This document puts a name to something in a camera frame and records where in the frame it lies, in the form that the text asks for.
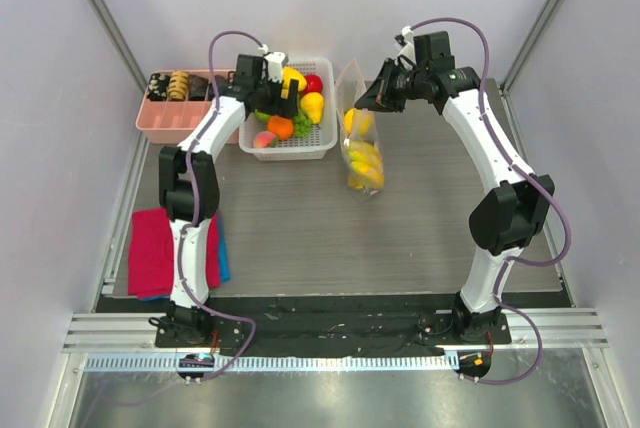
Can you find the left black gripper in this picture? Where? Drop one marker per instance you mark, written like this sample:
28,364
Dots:
275,108

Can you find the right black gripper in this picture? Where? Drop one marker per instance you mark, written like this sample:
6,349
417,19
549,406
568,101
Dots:
385,88

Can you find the yellow lemon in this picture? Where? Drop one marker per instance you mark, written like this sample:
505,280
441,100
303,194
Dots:
358,122

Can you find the orange fruit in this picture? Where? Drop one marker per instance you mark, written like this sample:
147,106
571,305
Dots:
282,128

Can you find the pink peach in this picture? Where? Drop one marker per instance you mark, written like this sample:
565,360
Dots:
265,140

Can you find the yellow banana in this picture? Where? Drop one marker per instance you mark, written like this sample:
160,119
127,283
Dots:
366,169

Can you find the clear pink zip top bag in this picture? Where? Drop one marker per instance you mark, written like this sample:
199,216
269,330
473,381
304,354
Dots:
349,87

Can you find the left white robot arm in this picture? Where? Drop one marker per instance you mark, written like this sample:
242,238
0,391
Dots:
188,186

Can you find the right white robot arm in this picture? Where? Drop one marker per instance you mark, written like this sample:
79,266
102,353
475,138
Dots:
515,202

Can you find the yellow mango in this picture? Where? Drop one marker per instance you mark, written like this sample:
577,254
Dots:
290,74

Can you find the yellow pear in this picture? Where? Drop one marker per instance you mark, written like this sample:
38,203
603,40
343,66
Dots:
312,104

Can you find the green apple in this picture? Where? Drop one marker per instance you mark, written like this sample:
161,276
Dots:
262,117

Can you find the red apple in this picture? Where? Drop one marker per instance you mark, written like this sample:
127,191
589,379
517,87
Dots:
314,84

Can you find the green grapes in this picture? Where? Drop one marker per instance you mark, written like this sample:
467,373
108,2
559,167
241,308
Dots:
302,125

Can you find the white plastic fruit basket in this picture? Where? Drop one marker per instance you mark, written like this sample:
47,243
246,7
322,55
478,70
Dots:
322,137

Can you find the dark chocolate cake slice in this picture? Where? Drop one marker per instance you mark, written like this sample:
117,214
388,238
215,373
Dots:
197,87

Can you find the tan swirl pastry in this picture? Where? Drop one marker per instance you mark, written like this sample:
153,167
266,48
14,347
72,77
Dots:
178,86

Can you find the dark sushi roll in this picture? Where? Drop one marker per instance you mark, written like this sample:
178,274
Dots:
157,87

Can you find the pink divided tray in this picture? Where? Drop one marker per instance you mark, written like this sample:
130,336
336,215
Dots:
169,122

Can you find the blue folded cloth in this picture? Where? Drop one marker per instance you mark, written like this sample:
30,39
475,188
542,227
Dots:
224,270

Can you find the red folded cloth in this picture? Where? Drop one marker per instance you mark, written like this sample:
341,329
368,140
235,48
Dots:
151,255

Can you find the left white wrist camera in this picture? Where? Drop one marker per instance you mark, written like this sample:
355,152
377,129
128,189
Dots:
275,62

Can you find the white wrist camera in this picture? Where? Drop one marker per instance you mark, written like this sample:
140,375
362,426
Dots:
406,54
275,62

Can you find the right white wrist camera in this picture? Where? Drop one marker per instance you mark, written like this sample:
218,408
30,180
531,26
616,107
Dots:
406,54

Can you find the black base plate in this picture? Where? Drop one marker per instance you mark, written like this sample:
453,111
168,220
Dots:
370,326

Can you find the white slotted cable duct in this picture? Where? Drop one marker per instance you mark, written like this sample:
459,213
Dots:
195,362

